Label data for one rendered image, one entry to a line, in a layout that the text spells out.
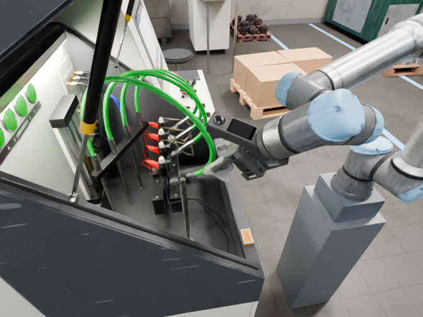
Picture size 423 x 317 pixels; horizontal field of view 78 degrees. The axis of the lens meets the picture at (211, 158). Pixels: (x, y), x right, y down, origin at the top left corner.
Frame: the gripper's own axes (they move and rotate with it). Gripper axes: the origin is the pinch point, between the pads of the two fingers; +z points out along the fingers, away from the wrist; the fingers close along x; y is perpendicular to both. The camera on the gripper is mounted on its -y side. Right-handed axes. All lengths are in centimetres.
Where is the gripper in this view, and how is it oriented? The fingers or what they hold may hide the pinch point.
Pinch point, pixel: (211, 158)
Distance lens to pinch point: 65.8
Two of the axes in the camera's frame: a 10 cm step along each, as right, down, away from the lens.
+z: -5.3, 2.4, 8.1
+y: 7.2, 6.4, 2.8
